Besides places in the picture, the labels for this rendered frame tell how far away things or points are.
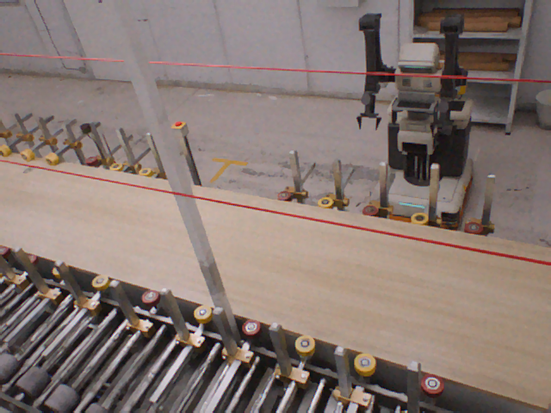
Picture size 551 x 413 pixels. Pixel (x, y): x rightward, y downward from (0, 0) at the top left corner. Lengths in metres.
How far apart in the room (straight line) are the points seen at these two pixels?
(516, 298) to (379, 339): 0.58
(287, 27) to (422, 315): 3.96
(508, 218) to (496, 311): 1.87
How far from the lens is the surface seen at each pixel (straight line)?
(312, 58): 5.57
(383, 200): 2.69
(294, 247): 2.48
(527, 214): 4.08
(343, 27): 5.31
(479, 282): 2.31
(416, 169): 3.83
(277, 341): 1.90
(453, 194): 3.75
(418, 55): 3.13
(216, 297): 2.11
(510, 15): 4.73
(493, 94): 5.25
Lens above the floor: 2.60
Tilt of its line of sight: 39 degrees down
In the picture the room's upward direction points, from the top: 12 degrees counter-clockwise
